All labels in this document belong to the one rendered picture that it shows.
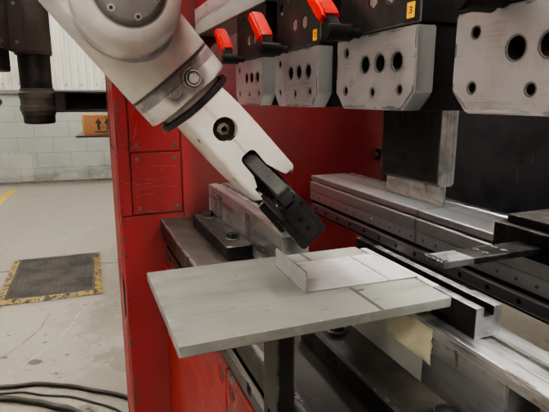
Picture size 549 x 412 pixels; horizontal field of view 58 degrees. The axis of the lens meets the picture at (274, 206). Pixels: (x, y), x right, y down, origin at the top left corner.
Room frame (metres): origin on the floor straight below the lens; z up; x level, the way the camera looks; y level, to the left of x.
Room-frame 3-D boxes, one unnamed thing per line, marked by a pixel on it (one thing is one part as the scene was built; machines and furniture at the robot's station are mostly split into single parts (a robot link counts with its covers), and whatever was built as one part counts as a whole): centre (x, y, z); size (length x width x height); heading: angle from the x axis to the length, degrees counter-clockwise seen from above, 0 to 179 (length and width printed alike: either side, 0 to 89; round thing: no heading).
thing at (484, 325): (0.52, -0.16, 0.99); 0.20 x 0.03 x 0.03; 22
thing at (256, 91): (0.93, 0.01, 1.26); 0.15 x 0.09 x 0.17; 22
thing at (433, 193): (0.54, -0.15, 1.13); 0.10 x 0.02 x 0.10; 22
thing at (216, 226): (1.07, 0.12, 0.89); 0.30 x 0.05 x 0.03; 22
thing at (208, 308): (0.48, -0.02, 1.00); 0.26 x 0.18 x 0.01; 112
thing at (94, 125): (2.80, 0.97, 1.04); 0.30 x 0.26 x 0.12; 17
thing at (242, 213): (1.05, 0.05, 0.92); 0.50 x 0.06 x 0.10; 22
